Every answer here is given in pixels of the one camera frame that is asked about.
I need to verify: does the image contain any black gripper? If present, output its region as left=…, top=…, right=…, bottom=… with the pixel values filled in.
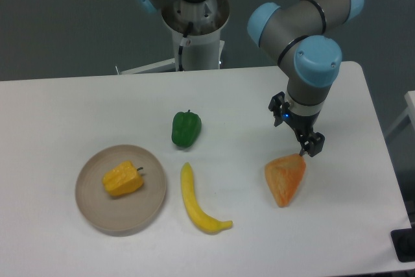
left=268, top=91, right=325, bottom=157

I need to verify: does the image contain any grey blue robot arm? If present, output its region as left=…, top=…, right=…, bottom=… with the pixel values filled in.
left=138, top=0, right=364, bottom=156

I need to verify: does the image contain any green toy pepper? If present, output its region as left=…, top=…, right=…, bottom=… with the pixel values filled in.
left=171, top=110, right=202, bottom=149

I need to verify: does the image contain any yellow toy pepper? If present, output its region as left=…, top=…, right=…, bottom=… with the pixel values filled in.
left=102, top=160, right=144, bottom=197

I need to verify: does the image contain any beige round plate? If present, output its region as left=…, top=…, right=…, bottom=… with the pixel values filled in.
left=75, top=145, right=167, bottom=236

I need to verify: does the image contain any orange toy bread slice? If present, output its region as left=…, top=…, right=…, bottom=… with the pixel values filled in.
left=265, top=154, right=306, bottom=208

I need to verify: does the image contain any white furniture at right edge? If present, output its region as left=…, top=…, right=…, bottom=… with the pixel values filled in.
left=383, top=90, right=414, bottom=144

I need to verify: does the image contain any yellow toy banana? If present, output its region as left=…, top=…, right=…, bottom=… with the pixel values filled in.
left=180, top=162, right=233, bottom=235

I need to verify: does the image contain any black device at table edge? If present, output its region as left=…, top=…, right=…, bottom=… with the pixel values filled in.
left=390, top=228, right=414, bottom=263

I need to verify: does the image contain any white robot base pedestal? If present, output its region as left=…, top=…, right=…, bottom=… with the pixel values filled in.
left=118, top=0, right=230, bottom=75

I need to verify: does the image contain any black cable on pedestal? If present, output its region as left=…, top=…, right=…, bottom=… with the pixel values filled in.
left=176, top=21, right=195, bottom=72

